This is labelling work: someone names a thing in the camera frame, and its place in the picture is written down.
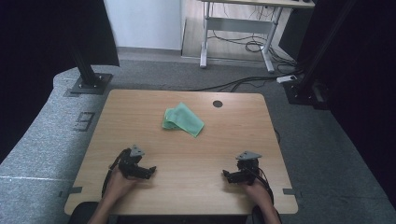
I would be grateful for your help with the person's left hand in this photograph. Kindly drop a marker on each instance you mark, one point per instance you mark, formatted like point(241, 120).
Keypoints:
point(118, 186)

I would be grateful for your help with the white power strip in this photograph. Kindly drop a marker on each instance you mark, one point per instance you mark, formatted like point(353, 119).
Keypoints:
point(286, 79)

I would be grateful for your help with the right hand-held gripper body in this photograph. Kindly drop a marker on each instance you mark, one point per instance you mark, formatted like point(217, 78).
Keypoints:
point(249, 168)

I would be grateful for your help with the black metal stand with base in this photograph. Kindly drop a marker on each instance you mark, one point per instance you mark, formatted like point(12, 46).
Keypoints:
point(88, 79)
point(306, 81)

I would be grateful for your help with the grey tape strip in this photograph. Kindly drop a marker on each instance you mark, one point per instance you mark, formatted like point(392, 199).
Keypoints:
point(74, 190)
point(289, 191)

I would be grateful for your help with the dark box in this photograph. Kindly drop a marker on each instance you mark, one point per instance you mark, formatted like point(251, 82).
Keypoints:
point(294, 34)

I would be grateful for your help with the green microfiber cloth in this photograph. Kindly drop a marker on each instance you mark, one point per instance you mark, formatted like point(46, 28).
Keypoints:
point(183, 119)

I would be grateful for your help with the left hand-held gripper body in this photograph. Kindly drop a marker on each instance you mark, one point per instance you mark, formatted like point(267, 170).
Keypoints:
point(130, 160)

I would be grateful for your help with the white metal desk frame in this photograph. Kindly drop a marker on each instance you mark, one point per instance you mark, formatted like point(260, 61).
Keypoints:
point(236, 25)

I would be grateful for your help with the black curtain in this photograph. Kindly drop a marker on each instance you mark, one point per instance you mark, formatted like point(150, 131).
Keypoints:
point(367, 93)
point(34, 62)

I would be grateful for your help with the person's right hand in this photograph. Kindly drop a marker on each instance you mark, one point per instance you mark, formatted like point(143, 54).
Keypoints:
point(257, 193)

